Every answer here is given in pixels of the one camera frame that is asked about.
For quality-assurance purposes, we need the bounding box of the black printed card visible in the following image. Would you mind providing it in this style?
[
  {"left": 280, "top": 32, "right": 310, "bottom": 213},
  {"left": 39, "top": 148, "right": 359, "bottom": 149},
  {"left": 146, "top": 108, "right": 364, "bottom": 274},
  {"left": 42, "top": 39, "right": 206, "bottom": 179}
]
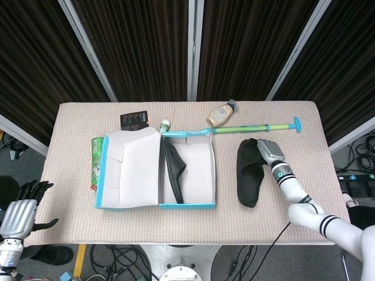
[{"left": 120, "top": 110, "right": 151, "bottom": 132}]

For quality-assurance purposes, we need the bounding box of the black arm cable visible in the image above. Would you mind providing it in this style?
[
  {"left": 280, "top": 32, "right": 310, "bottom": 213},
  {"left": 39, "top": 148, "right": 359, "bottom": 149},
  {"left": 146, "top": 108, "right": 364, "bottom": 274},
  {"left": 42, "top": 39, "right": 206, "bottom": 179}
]
[{"left": 271, "top": 221, "right": 291, "bottom": 246}]

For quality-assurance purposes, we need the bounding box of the green chip can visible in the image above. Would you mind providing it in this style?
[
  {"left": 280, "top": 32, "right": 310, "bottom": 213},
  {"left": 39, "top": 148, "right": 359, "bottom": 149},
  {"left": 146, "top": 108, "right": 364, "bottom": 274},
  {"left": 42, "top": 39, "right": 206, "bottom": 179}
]
[{"left": 89, "top": 136, "right": 106, "bottom": 191}]

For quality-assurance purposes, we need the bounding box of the green blue hand pump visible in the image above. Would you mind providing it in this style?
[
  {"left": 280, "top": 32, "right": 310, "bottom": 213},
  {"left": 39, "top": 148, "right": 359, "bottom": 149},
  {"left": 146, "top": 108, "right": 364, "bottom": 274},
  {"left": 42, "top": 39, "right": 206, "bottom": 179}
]
[{"left": 200, "top": 116, "right": 303, "bottom": 136}]

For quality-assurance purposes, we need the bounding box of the black partition panel grey frame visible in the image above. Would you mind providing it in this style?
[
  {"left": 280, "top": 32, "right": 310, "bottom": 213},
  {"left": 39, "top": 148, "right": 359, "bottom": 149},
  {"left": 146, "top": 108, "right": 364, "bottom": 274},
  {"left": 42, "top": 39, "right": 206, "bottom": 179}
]
[
  {"left": 195, "top": 0, "right": 332, "bottom": 102},
  {"left": 266, "top": 0, "right": 375, "bottom": 155},
  {"left": 0, "top": 0, "right": 118, "bottom": 156},
  {"left": 58, "top": 0, "right": 196, "bottom": 102}
]

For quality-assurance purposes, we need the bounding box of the black slipper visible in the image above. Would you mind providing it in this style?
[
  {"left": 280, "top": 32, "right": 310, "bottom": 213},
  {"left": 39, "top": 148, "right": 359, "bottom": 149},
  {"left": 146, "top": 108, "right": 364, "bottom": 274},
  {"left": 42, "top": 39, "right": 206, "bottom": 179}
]
[
  {"left": 163, "top": 143, "right": 188, "bottom": 204},
  {"left": 236, "top": 138, "right": 266, "bottom": 208}
]

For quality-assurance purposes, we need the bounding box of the black power strip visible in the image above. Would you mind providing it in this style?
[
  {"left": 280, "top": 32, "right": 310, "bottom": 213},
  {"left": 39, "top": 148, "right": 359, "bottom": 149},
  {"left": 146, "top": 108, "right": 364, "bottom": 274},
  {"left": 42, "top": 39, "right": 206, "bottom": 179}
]
[{"left": 336, "top": 172, "right": 375, "bottom": 182}]

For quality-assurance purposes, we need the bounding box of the yellow floor tape strip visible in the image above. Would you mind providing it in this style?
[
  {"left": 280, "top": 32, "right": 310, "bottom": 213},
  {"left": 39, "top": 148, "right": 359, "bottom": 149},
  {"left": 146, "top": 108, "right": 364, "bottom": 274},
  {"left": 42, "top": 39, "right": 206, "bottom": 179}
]
[{"left": 73, "top": 244, "right": 87, "bottom": 277}]

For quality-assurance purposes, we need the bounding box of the black shoe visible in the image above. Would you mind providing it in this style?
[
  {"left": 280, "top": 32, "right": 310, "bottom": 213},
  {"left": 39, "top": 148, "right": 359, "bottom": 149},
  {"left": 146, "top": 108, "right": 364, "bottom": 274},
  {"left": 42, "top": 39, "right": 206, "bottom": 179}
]
[{"left": 22, "top": 245, "right": 74, "bottom": 266}]

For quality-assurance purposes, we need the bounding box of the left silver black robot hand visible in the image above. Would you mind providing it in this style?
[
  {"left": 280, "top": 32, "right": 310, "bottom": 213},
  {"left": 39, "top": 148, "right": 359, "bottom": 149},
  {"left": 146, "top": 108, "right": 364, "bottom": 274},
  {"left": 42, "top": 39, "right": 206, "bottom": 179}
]
[{"left": 0, "top": 180, "right": 59, "bottom": 239}]

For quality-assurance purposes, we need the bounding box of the black floor cable bundle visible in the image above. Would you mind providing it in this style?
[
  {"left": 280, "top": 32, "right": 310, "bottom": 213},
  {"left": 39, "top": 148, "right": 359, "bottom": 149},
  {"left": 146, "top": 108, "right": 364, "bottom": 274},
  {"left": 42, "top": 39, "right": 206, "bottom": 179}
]
[
  {"left": 336, "top": 136, "right": 375, "bottom": 174},
  {"left": 89, "top": 244, "right": 153, "bottom": 281}
]

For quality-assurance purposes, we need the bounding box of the white blue shoebox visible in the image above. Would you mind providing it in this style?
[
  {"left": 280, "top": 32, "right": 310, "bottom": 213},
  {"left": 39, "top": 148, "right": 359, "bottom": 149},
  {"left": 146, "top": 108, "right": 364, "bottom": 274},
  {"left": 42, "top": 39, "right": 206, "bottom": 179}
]
[{"left": 94, "top": 127, "right": 217, "bottom": 211}]

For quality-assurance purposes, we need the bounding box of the beige sauce bottle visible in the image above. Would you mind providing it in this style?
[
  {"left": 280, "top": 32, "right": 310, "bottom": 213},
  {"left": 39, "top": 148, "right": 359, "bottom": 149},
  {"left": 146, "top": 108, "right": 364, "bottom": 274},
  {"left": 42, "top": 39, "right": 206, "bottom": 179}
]
[{"left": 206, "top": 98, "right": 238, "bottom": 129}]

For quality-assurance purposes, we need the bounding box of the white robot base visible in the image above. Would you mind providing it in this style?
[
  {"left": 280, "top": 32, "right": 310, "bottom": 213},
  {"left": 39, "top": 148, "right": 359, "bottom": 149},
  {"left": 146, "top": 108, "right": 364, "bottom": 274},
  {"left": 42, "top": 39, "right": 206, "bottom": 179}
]
[{"left": 140, "top": 244, "right": 223, "bottom": 281}]

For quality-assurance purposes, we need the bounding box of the beige woven table cloth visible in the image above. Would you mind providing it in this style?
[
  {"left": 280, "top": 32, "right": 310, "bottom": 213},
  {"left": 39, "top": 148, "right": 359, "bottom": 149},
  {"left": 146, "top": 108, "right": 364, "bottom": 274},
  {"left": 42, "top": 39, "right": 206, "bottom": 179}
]
[{"left": 25, "top": 101, "right": 351, "bottom": 245}]

